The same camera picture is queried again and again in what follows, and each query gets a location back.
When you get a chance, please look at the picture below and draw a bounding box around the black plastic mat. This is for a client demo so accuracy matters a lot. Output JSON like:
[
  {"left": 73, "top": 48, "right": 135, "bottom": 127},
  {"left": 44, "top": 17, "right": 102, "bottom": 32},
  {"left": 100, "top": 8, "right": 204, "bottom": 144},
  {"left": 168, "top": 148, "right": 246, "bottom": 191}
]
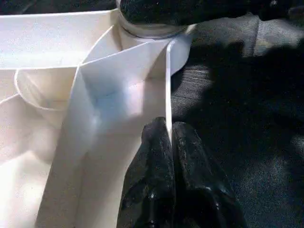
[{"left": 169, "top": 9, "right": 304, "bottom": 228}]

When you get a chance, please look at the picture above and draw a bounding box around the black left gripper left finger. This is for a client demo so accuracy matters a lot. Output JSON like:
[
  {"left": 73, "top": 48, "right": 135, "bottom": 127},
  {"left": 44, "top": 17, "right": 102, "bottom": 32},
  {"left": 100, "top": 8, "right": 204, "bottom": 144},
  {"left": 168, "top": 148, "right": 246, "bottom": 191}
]
[{"left": 116, "top": 117, "right": 177, "bottom": 228}]

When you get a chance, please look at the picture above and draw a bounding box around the white plastic table top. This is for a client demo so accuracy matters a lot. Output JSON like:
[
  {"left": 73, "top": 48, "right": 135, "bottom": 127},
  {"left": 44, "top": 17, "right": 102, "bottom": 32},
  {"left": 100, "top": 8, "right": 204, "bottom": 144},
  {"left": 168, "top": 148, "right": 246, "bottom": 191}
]
[{"left": 0, "top": 9, "right": 196, "bottom": 228}]

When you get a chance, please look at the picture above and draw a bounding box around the white plastic table leg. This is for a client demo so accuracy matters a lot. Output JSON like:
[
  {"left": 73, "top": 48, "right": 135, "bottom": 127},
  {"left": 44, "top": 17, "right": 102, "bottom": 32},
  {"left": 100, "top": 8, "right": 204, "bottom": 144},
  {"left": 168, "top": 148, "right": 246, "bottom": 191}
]
[{"left": 118, "top": 14, "right": 188, "bottom": 39}]

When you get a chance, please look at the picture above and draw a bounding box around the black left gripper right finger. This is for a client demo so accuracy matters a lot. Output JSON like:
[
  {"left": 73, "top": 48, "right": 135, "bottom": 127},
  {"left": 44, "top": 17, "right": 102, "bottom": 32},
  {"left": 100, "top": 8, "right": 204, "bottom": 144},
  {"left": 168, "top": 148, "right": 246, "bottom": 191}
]
[{"left": 172, "top": 122, "right": 247, "bottom": 228}]

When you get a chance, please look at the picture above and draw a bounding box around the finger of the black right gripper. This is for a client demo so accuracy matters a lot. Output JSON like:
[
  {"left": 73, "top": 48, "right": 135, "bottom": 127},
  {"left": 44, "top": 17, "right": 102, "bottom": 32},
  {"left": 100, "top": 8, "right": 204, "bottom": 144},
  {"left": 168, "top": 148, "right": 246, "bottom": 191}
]
[{"left": 119, "top": 0, "right": 252, "bottom": 27}]

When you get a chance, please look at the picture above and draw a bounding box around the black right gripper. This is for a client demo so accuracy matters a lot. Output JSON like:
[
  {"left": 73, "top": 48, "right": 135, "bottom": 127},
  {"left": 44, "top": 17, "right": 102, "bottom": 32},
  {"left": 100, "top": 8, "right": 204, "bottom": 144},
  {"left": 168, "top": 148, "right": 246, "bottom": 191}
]
[{"left": 249, "top": 0, "right": 304, "bottom": 22}]

